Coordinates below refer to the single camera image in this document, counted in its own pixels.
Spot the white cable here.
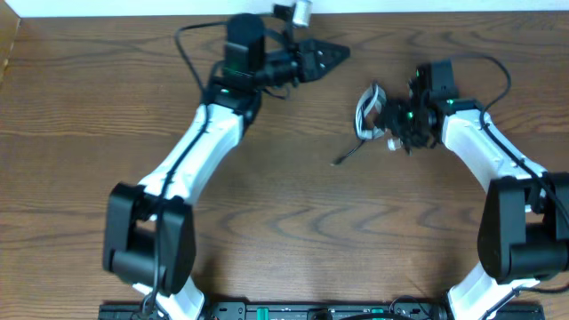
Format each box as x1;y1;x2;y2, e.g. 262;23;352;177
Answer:
354;83;404;151

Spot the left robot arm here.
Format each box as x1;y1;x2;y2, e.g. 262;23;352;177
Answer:
100;13;350;319

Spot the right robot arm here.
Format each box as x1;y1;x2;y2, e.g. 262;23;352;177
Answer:
375;60;568;319

